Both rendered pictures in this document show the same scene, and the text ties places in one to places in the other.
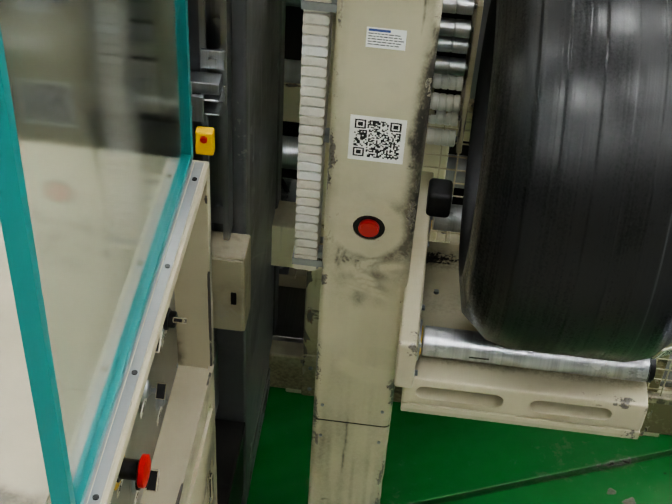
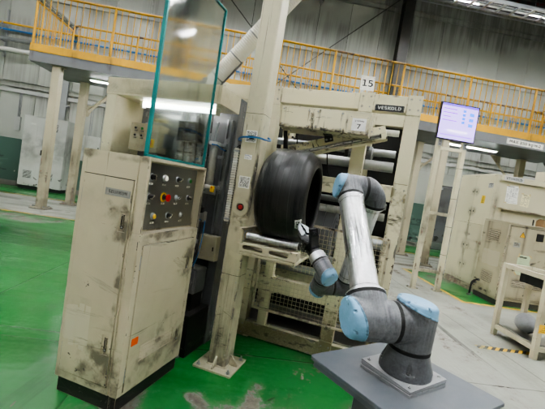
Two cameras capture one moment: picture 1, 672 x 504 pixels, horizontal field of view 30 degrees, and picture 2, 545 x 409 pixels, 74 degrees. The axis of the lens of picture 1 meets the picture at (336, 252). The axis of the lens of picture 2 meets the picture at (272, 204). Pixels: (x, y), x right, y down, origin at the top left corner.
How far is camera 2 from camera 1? 155 cm
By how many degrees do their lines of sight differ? 42
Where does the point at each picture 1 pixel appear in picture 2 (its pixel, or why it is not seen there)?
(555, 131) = (272, 161)
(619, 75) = (287, 155)
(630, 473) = not seen: hidden behind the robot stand
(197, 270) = (199, 195)
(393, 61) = (249, 162)
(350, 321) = (233, 236)
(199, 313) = (197, 208)
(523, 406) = (267, 252)
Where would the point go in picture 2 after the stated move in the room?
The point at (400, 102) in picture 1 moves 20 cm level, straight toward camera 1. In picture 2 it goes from (249, 172) to (237, 170)
